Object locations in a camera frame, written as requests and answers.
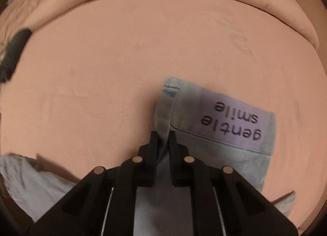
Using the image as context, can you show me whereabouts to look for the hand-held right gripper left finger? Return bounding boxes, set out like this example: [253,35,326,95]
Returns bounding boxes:
[29,131,160,236]

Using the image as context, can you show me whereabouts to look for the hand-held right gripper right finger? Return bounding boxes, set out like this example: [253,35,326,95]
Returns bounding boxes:
[167,131,298,236]

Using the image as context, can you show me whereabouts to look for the light blue denim pants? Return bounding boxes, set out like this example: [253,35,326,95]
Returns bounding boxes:
[0,76,297,236]

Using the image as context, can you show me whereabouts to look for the dark rolled cloth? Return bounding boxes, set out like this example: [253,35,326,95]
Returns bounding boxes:
[0,28,32,84]

